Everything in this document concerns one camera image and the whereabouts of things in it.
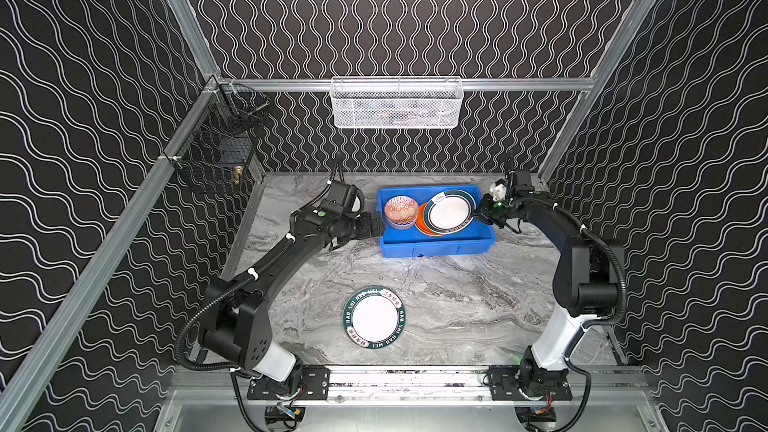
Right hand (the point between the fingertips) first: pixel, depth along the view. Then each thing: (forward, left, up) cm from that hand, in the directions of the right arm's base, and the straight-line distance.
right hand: (473, 213), depth 95 cm
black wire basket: (+13, +82, +16) cm, 85 cm away
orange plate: (0, +16, -7) cm, 18 cm away
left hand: (-11, +31, +8) cm, 34 cm away
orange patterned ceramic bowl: (+5, +23, -5) cm, 24 cm away
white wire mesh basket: (+58, +25, +4) cm, 63 cm away
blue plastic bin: (-9, +21, -4) cm, 23 cm away
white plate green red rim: (+4, +6, -4) cm, 9 cm away
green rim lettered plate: (-30, +31, -9) cm, 44 cm away
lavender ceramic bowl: (-2, +23, -4) cm, 23 cm away
